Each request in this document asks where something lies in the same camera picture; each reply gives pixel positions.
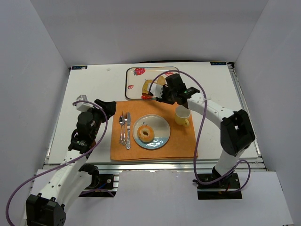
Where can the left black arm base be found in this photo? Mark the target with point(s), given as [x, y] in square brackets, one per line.
[105, 186]

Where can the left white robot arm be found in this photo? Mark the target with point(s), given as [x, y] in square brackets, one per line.
[50, 205]

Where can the white blue ceramic plate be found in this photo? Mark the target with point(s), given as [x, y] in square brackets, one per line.
[161, 131]

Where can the brown bread slice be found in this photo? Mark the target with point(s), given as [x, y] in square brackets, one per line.
[145, 87]

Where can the orange cloth placemat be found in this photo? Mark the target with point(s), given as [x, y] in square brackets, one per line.
[180, 145]

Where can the corner blue label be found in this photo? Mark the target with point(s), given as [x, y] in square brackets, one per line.
[79, 67]
[218, 63]

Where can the oval bread slice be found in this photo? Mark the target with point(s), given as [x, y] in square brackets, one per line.
[161, 80]

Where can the silver fork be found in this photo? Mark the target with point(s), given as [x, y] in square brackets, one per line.
[124, 115]

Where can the silver spoon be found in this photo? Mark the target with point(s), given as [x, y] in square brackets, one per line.
[121, 129]

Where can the silver table knife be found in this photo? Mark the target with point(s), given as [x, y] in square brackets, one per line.
[128, 145]

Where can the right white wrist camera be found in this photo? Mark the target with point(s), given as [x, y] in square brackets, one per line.
[155, 90]

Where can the right corner blue label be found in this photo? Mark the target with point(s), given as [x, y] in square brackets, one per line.
[218, 63]

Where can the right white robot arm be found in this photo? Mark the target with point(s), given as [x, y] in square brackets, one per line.
[236, 132]

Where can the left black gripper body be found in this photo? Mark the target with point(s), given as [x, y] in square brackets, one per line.
[100, 112]

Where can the yellow ceramic mug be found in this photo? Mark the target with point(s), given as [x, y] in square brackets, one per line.
[182, 115]

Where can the left corner blue label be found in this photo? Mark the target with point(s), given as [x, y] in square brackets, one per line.
[79, 67]

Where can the strawberry pattern serving tray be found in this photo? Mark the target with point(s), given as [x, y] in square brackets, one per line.
[136, 76]

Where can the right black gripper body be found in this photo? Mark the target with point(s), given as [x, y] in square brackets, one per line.
[165, 94]

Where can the orange glazed bagel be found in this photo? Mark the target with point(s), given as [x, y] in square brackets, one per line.
[145, 133]

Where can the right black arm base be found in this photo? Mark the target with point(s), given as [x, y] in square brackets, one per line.
[220, 190]

